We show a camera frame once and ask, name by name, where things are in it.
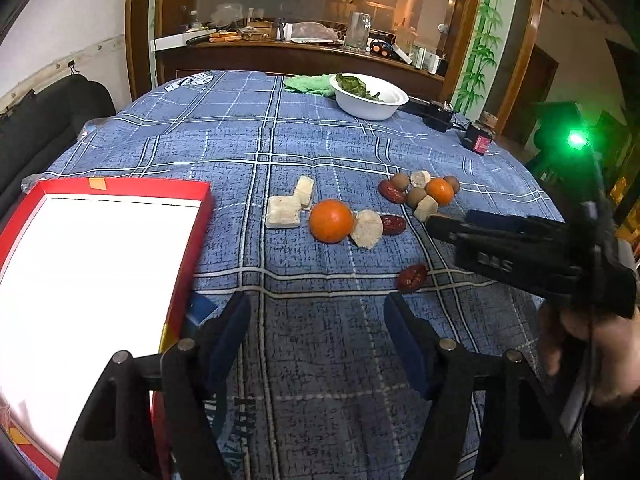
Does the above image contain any black device on table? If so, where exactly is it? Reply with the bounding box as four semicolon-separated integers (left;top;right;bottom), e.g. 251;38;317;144
399;96;454;132

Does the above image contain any red date middle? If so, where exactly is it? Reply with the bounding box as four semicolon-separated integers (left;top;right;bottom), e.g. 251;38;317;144
381;214;407;236

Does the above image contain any red box white inside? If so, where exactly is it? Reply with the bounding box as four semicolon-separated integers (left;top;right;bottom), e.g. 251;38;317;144
1;178;213;463

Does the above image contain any white bowl with greens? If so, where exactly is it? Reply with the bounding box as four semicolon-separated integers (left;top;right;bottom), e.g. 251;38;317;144
330;73;409;122

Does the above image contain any red date back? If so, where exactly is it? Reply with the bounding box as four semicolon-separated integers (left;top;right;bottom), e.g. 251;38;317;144
378;180;406;204

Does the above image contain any small orange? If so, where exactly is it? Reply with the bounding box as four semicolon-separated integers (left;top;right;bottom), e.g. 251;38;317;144
425;178;454;206

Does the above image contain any small pale cake block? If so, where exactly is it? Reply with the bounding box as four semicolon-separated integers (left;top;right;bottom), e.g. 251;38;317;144
293;176;314;210

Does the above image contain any large orange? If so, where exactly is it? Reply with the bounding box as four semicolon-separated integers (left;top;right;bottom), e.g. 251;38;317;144
309;200;355;244

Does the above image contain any red date front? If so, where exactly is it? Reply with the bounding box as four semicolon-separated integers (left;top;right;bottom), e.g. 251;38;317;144
396;263;428;294

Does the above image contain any brown longan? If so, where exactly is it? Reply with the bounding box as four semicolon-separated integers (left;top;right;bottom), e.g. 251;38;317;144
406;186;427;209
390;172;410;192
444;176;460;194

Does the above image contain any pale cake cylinder front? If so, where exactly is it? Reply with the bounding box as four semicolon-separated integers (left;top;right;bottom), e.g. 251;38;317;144
413;195;438;222

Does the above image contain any black sofa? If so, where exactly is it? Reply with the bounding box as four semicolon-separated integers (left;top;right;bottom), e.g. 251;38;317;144
0;75;115;216

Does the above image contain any brown longan left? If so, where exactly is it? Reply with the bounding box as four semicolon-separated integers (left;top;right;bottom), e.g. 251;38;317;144
390;172;410;192

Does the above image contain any tripod with green light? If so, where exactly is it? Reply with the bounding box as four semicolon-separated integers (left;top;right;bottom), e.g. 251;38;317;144
525;101;613;220

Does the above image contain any brown longan middle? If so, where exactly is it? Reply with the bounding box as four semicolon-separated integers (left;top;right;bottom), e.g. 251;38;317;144
406;186;427;209

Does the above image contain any red date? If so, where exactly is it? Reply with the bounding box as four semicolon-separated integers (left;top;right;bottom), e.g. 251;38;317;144
381;214;407;236
378;180;406;204
396;263;428;294

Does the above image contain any green cloth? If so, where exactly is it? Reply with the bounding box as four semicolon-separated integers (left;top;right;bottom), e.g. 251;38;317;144
283;75;335;98

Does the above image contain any square pale cake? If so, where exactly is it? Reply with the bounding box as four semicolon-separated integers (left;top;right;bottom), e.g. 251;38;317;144
265;196;302;229

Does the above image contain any pale cake piece back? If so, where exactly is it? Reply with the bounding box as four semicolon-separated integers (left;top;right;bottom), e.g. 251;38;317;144
410;170;432;188

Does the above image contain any blue plaid tablecloth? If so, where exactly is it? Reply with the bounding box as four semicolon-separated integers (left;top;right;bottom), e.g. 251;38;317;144
46;70;560;479

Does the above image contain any brown longan right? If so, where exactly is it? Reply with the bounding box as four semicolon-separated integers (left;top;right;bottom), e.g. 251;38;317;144
444;176;460;194

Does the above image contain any wooden sideboard cabinet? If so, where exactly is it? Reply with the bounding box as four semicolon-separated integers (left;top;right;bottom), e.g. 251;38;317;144
125;0;544;118

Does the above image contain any person's right hand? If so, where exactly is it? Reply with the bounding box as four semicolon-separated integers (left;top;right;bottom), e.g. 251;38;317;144
538;302;639;406

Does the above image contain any black red small box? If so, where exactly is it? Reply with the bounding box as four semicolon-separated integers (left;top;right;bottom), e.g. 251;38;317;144
461;122;495;155

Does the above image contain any round pale cake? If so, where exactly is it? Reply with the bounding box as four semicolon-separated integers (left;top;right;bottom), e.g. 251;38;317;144
350;209;384;249

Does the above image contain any glass jar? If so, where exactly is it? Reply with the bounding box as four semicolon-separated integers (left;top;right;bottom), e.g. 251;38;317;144
343;12;371;52

